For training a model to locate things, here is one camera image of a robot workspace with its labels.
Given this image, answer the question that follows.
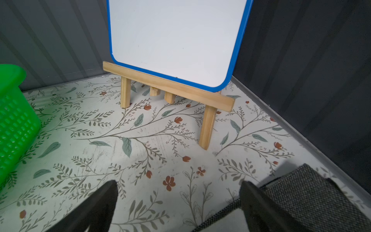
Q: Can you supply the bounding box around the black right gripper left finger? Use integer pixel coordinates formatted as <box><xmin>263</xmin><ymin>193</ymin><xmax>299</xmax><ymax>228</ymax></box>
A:
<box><xmin>48</xmin><ymin>180</ymin><xmax>118</xmax><ymax>232</ymax></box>

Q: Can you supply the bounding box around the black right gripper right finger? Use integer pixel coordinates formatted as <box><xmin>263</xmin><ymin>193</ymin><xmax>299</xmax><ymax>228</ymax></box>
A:
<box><xmin>239</xmin><ymin>181</ymin><xmax>304</xmax><ymax>232</ymax></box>

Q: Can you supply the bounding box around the grey black checked scarf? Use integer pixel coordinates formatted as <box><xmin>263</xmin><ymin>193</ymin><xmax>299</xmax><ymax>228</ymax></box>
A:
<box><xmin>195</xmin><ymin>164</ymin><xmax>371</xmax><ymax>232</ymax></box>

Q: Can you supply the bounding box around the green plastic basket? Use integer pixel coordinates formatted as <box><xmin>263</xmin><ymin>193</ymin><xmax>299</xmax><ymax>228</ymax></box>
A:
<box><xmin>1</xmin><ymin>64</ymin><xmax>41</xmax><ymax>183</ymax></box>

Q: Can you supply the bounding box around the wooden easel stand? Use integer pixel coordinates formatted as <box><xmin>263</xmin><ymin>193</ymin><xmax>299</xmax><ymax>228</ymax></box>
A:
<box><xmin>103</xmin><ymin>61</ymin><xmax>235</xmax><ymax>150</ymax></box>

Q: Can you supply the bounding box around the blue framed whiteboard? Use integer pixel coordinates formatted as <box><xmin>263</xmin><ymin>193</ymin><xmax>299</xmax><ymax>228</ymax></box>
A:
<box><xmin>107</xmin><ymin>0</ymin><xmax>253</xmax><ymax>92</ymax></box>

